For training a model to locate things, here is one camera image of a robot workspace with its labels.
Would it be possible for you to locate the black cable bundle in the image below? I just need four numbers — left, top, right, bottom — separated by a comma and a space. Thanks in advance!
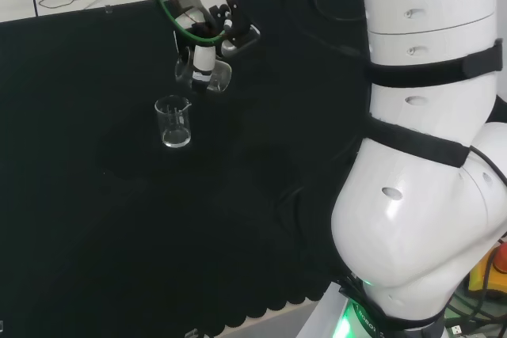
445, 290, 507, 338

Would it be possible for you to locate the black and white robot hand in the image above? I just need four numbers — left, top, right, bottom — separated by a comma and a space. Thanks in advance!
175, 0, 262, 94

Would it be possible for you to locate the tall clear glass beaker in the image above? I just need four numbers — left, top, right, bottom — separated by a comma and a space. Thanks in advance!
154, 94, 193, 150

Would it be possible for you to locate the small clear glass beaker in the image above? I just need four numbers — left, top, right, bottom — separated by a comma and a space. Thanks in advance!
173, 46, 234, 93

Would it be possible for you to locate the yellow emergency stop button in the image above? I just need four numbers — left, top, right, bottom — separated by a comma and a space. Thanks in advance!
463, 234, 507, 304

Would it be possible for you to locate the black bench cloth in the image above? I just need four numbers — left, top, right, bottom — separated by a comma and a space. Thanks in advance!
0, 0, 373, 338

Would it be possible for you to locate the green cable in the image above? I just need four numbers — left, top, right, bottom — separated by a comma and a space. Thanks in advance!
151, 0, 227, 45

